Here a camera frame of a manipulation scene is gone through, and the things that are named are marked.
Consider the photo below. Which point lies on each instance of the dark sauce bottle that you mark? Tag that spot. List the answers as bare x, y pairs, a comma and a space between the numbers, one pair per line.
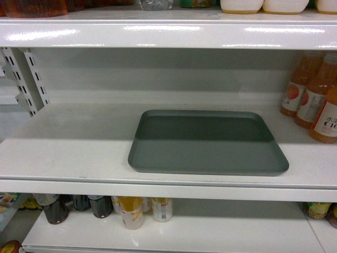
54, 208
101, 205

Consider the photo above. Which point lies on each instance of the orange juice bottle front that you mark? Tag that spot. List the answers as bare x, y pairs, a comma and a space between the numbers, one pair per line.
324, 127

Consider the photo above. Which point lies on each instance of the dark sauce bottle right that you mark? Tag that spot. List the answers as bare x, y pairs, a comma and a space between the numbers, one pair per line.
101, 205

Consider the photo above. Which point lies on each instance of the dark sauce bottle left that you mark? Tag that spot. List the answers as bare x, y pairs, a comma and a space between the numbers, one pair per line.
54, 208

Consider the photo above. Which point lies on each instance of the orange juice bottle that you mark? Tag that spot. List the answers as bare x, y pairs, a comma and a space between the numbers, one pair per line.
316, 92
308, 67
324, 127

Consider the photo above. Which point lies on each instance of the white slotted shelf upright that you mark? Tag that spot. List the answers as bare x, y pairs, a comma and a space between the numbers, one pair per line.
19, 67

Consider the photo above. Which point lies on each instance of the white metal shelf unit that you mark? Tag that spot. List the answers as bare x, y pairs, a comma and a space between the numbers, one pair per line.
102, 68

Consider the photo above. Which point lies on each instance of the orange juice bottle middle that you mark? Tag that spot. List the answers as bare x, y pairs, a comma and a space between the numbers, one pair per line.
316, 92

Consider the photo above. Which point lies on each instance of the grey-green rectangular tray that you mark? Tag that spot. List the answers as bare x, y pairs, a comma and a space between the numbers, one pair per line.
205, 142

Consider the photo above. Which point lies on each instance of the orange juice bottle back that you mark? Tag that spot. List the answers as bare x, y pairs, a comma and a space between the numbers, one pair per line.
308, 67

